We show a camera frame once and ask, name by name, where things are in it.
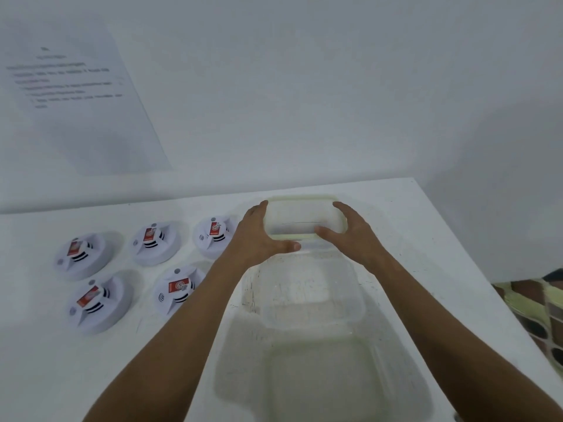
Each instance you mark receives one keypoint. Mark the person's left hand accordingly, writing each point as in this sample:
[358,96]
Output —
[253,237]

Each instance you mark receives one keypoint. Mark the person's right hand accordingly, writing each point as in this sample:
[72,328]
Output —
[358,241]

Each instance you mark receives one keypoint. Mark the person's left thumb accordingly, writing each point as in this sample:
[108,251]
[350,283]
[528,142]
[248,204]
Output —
[290,246]

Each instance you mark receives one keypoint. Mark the person's right thumb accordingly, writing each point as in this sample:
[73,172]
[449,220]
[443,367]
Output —
[326,232]

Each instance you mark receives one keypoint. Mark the small clear container yellowish rim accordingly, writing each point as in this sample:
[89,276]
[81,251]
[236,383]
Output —
[299,217]

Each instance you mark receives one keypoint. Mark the person's right forearm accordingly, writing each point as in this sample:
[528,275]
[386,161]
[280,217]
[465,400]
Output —
[448,342]

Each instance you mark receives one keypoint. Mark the person's left forearm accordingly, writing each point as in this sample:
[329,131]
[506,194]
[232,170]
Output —
[176,342]

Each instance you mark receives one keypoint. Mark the medium clear plastic container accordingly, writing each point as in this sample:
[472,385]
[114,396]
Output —
[308,290]

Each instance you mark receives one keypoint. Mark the white smoke detector red label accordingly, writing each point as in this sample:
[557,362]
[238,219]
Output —
[97,303]
[155,242]
[214,235]
[81,255]
[176,290]

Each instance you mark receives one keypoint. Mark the large clear plastic container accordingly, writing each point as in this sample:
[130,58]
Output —
[316,377]

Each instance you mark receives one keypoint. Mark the patterned multicolour cloth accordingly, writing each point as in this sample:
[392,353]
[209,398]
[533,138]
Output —
[539,307]

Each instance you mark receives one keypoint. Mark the white printed paper sheet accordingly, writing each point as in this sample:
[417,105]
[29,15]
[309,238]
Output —
[83,105]

